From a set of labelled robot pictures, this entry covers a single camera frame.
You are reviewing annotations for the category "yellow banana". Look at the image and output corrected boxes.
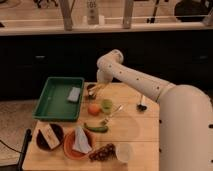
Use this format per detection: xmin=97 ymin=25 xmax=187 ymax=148
xmin=92 ymin=83 xmax=106 ymax=95

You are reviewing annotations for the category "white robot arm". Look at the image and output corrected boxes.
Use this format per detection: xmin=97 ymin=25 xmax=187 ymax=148
xmin=97 ymin=49 xmax=213 ymax=171

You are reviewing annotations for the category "dark metal cup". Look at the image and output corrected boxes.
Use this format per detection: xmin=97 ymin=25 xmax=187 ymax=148
xmin=86 ymin=84 xmax=96 ymax=100

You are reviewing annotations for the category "green plastic cup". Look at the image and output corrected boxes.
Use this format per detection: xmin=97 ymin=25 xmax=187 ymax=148
xmin=101 ymin=99 xmax=113 ymax=114

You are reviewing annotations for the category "orange fruit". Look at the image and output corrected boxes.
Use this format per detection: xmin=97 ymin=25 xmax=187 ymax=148
xmin=88 ymin=103 xmax=101 ymax=116

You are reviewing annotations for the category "grey blue sponge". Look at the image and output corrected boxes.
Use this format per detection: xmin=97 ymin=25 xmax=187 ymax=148
xmin=67 ymin=87 xmax=80 ymax=102

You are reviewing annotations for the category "green cucumber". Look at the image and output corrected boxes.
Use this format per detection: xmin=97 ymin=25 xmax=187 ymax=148
xmin=84 ymin=123 xmax=108 ymax=133

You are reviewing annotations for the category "green plastic tray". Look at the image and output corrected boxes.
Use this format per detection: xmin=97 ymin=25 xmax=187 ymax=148
xmin=33 ymin=77 xmax=84 ymax=122

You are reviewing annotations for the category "light blue cloth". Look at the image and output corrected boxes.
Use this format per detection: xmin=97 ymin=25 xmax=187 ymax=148
xmin=72 ymin=126 xmax=92 ymax=154

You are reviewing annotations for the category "dark brown bowl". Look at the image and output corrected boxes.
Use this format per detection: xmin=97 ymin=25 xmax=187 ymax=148
xmin=36 ymin=124 xmax=64 ymax=151

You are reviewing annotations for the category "orange bowl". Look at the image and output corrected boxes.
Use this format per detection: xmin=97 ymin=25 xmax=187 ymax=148
xmin=63 ymin=130 xmax=95 ymax=160

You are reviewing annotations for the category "purple grape bunch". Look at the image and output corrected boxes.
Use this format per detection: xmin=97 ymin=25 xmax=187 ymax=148
xmin=89 ymin=143 xmax=115 ymax=162

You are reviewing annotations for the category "white bowl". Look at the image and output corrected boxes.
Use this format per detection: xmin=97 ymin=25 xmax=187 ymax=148
xmin=115 ymin=143 xmax=133 ymax=163

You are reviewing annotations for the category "white black box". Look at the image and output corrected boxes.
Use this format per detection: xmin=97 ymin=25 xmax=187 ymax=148
xmin=41 ymin=125 xmax=60 ymax=149

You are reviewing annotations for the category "black post left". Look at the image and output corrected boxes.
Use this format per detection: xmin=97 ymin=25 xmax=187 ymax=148
xmin=17 ymin=129 xmax=32 ymax=171

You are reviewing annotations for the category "black cable left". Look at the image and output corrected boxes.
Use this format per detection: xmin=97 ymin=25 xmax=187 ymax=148
xmin=0 ymin=139 xmax=22 ymax=155

